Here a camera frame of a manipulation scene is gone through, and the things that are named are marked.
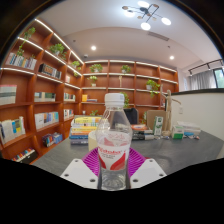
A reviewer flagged branched ceiling lamp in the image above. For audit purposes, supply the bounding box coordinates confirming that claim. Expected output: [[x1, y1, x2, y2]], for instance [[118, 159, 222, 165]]
[[121, 0, 172, 32]]

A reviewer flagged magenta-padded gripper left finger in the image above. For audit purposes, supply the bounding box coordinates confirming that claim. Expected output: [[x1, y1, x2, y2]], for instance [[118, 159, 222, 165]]
[[60, 147, 101, 190]]

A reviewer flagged wooden artist mannequin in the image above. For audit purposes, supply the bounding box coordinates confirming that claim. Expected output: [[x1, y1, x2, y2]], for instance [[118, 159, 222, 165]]
[[159, 89, 183, 137]]

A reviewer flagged window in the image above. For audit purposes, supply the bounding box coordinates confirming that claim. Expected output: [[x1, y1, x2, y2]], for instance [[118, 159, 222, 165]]
[[213, 67, 224, 89]]

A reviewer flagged grey curtain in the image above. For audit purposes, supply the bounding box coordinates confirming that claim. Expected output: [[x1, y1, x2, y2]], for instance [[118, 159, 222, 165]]
[[188, 69, 218, 91]]

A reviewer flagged stack of dark books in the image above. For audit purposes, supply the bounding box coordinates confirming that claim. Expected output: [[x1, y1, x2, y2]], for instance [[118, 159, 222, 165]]
[[130, 124, 155, 141]]

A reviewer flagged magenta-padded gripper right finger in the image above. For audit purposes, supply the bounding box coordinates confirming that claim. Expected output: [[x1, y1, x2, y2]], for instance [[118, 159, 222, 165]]
[[127, 147, 167, 190]]

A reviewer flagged tall green white carton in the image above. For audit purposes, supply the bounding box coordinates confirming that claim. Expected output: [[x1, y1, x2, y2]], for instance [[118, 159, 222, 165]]
[[153, 115, 164, 137]]

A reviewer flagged small green white box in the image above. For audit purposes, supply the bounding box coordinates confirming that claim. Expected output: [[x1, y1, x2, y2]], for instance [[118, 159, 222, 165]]
[[171, 125, 185, 140]]

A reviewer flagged ceiling air vent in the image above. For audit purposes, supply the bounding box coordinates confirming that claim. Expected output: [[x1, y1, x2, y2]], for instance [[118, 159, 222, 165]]
[[146, 30, 170, 42]]

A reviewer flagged clear plastic water bottle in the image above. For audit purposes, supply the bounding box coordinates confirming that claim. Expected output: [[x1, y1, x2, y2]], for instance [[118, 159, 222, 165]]
[[95, 92, 134, 192]]

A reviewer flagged wooden wall shelf unit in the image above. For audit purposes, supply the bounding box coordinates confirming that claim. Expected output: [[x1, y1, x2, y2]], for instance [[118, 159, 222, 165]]
[[0, 18, 180, 164]]

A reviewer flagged stack of colourful books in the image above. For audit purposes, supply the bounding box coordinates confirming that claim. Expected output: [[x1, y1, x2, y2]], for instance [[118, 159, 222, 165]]
[[69, 115, 102, 146]]

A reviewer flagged black track light rail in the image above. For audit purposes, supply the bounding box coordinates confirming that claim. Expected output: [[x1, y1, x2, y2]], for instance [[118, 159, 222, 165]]
[[188, 59, 224, 76]]

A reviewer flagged brown cardboard box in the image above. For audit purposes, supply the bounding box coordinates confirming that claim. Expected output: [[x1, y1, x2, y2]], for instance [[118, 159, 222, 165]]
[[146, 109, 167, 131]]

